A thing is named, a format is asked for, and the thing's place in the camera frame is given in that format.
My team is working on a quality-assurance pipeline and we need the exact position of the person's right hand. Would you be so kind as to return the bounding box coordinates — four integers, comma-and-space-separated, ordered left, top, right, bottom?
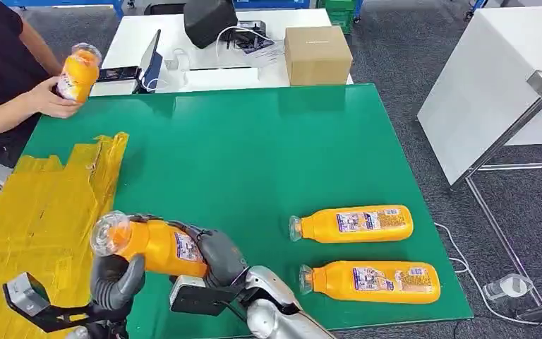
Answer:
28, 76, 85, 119

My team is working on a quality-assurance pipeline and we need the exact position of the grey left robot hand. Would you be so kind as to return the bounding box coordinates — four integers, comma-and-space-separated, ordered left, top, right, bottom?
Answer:
89, 254, 147, 312

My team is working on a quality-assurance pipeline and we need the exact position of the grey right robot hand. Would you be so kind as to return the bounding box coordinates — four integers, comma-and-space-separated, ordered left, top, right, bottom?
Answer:
128, 213, 250, 289

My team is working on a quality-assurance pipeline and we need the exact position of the orange drink bottle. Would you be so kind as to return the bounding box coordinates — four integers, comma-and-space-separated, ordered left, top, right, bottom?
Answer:
298, 260, 442, 306
56, 42, 103, 105
289, 204, 415, 244
89, 210, 210, 280

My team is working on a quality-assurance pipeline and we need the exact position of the dark flat box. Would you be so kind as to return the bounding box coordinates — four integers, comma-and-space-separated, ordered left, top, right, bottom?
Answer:
97, 65, 141, 83

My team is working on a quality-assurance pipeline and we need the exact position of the blue metal rack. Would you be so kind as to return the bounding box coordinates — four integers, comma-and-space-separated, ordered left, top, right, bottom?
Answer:
0, 0, 126, 20

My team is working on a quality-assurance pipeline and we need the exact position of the green table mat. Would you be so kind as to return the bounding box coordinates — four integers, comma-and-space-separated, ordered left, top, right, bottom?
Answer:
20, 83, 474, 339

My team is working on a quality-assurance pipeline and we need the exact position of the yellow sheet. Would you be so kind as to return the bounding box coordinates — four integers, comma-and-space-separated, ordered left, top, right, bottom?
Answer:
0, 131, 130, 339

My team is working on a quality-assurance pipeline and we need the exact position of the white charger plug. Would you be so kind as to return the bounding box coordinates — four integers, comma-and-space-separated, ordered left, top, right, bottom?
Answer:
165, 48, 193, 72

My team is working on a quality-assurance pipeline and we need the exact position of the long white box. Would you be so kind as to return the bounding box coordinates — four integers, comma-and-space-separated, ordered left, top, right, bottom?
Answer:
182, 67, 261, 90

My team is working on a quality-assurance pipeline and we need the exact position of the printed paper sheet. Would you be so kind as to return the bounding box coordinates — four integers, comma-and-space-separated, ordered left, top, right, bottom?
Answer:
240, 40, 285, 69

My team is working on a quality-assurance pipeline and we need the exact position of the black power adapter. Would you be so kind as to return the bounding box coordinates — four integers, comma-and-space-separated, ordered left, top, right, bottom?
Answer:
226, 20, 275, 52

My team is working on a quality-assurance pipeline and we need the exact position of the brown cardboard box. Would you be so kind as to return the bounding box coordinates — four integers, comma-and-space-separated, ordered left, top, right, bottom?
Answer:
284, 25, 354, 88

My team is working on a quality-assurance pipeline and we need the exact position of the green plastic crate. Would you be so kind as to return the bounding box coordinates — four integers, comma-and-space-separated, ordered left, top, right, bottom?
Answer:
324, 0, 359, 35

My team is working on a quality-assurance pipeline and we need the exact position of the clear plastic bottle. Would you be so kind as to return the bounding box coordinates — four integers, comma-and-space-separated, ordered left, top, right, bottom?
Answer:
481, 273, 534, 302

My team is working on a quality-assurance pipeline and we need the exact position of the large white table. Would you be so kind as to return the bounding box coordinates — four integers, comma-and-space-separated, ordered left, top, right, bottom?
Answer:
416, 5, 542, 186

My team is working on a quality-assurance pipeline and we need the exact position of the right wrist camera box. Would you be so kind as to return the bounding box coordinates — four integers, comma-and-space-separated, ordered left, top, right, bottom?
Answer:
168, 275, 243, 318

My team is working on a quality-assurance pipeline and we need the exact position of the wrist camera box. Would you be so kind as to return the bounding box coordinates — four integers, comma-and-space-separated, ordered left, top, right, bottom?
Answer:
168, 275, 243, 318
1, 272, 95, 334

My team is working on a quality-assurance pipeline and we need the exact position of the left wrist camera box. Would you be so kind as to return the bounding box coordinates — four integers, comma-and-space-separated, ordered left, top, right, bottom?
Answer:
1, 272, 95, 334

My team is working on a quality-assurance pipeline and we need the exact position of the white charging cable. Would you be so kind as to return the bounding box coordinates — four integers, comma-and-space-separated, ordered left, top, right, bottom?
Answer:
214, 25, 277, 66

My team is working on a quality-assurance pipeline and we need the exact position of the white floor cable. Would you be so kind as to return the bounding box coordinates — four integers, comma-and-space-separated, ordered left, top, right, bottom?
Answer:
434, 221, 542, 327

